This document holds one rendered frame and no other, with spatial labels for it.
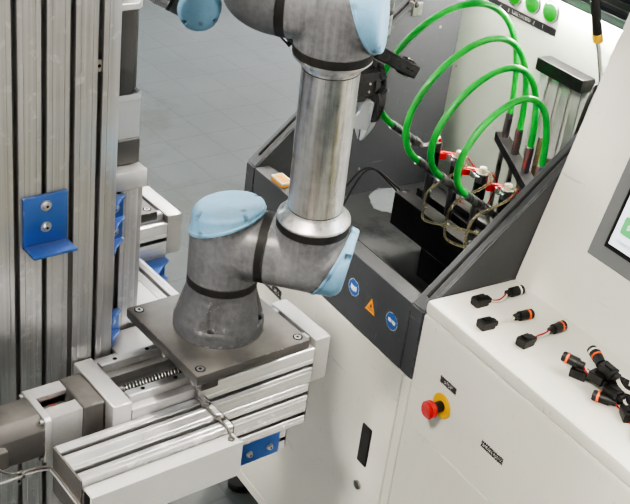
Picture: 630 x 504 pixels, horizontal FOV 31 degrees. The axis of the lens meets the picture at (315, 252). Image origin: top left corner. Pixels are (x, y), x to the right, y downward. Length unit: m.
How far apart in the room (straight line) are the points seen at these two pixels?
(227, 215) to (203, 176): 2.98
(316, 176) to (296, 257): 0.14
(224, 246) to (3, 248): 0.33
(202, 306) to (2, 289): 0.31
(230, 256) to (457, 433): 0.65
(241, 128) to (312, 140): 3.56
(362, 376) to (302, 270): 0.70
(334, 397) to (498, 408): 0.56
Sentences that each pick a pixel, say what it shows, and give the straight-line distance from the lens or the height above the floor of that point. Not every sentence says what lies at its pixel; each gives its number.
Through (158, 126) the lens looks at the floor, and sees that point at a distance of 5.18.
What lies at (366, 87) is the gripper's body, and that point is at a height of 1.34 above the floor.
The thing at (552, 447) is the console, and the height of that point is 0.91.
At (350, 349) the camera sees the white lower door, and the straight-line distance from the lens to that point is 2.45.
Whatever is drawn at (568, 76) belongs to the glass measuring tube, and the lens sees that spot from 2.54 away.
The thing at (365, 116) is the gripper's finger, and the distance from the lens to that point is 2.18.
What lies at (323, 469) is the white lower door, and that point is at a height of 0.38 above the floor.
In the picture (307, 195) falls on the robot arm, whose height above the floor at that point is 1.33.
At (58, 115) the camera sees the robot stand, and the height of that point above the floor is 1.40.
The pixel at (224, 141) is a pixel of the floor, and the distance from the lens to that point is 5.08.
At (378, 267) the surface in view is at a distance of 2.33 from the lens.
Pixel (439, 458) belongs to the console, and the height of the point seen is 0.69.
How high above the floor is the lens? 2.10
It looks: 29 degrees down
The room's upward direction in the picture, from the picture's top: 8 degrees clockwise
